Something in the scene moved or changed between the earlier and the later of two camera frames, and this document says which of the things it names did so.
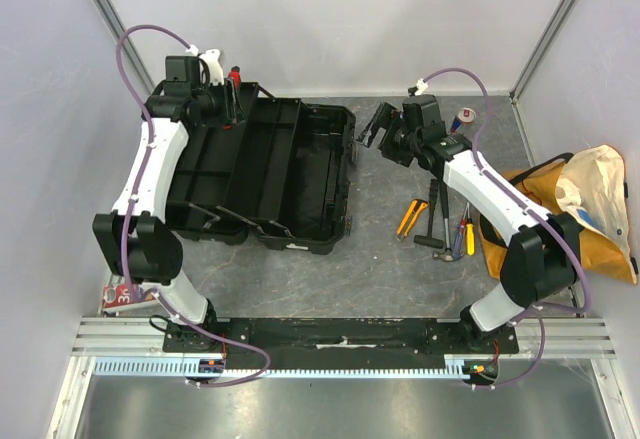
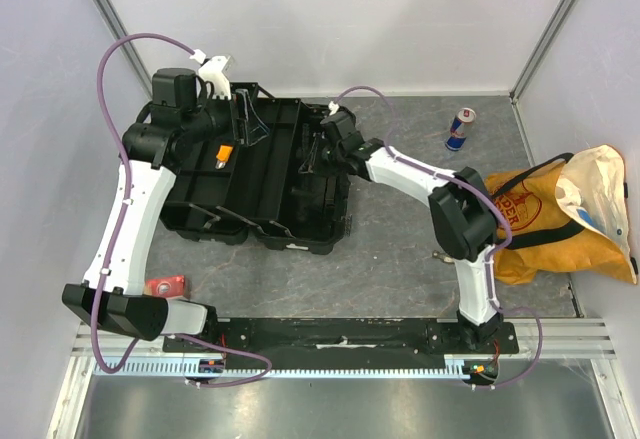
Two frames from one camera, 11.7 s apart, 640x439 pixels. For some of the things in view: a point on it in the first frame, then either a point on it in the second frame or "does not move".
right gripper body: (388, 132) -> (324, 148)
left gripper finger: (239, 113) -> (250, 127)
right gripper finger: (365, 136) -> (308, 164)
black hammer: (430, 239) -> (308, 168)
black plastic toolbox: (280, 174) does not move
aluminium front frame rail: (113, 337) does not move
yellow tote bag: (590, 187) does not move
